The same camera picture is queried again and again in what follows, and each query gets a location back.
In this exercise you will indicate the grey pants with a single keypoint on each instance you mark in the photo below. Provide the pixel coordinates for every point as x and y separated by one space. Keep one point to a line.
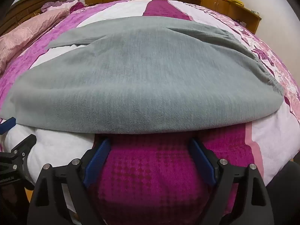
140 75

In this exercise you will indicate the wooden headboard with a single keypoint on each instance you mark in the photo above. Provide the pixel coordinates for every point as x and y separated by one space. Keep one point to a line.
23 7

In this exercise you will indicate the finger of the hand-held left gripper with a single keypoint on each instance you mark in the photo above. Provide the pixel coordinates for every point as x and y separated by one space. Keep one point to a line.
8 123
24 146

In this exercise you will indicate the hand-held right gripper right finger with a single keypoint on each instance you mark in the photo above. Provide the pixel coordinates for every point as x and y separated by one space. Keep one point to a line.
202 161

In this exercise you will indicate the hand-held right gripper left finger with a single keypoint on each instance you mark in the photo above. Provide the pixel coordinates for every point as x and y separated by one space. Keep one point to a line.
96 161

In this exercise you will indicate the pink and magenta bedspread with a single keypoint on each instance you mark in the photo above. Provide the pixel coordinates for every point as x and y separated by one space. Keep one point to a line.
145 168

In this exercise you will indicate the pink quilted pillow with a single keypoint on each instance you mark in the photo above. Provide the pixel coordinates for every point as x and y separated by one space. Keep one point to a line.
23 32

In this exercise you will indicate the purple ruffled pillow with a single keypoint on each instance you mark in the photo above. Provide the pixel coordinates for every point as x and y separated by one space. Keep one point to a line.
58 4

